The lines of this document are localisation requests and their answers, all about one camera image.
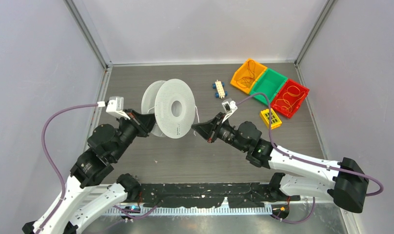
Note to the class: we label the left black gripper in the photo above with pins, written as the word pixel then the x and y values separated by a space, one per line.
pixel 144 122

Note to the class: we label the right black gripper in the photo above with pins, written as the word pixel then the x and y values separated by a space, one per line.
pixel 209 130

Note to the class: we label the clear plastic cable spool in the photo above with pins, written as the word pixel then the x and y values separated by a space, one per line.
pixel 173 105

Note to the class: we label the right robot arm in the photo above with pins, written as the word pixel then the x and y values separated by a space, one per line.
pixel 343 182

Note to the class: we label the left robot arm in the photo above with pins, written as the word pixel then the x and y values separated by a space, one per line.
pixel 106 145

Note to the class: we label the beige blue connector block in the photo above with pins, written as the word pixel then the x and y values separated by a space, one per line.
pixel 218 86

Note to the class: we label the orange plastic bin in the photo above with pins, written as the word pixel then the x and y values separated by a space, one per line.
pixel 247 75

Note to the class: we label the yellow grid block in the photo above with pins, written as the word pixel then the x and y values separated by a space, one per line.
pixel 270 118

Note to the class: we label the green plastic bin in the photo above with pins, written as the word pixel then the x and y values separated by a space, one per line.
pixel 269 83

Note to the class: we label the red plastic bin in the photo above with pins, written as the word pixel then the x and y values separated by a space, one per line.
pixel 290 98

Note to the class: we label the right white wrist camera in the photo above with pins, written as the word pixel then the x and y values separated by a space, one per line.
pixel 229 107

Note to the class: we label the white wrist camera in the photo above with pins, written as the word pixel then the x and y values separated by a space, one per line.
pixel 229 107
pixel 114 107

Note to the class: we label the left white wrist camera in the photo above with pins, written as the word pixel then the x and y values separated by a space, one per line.
pixel 114 107

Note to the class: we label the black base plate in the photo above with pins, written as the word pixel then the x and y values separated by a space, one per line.
pixel 208 195

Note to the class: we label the slotted cable duct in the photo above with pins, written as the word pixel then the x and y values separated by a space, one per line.
pixel 222 210

